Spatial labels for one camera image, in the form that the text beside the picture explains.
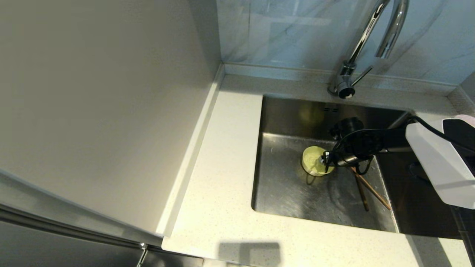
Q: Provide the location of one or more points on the white countertop upstand strip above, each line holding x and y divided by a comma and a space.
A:
193, 148

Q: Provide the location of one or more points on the chrome gooseneck kitchen faucet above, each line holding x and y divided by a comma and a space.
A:
362, 37

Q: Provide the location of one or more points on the brown wooden chopstick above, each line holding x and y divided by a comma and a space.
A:
376, 193
362, 196

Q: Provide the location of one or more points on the yellow-green plastic bowl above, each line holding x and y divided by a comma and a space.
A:
311, 161

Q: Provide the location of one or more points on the beige tall cabinet side panel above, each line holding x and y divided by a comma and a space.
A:
92, 111

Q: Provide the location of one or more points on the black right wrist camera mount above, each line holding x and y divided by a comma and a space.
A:
347, 127

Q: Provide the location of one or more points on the grey tall cabinet door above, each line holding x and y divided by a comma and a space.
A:
37, 196

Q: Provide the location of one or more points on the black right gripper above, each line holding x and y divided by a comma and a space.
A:
365, 146

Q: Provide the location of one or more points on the stainless steel sink basin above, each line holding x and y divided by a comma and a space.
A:
282, 200

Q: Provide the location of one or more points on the silver cabinet trim strip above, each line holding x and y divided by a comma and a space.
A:
74, 226

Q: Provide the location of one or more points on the glossy grey lower cabinet door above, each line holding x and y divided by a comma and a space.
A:
55, 248

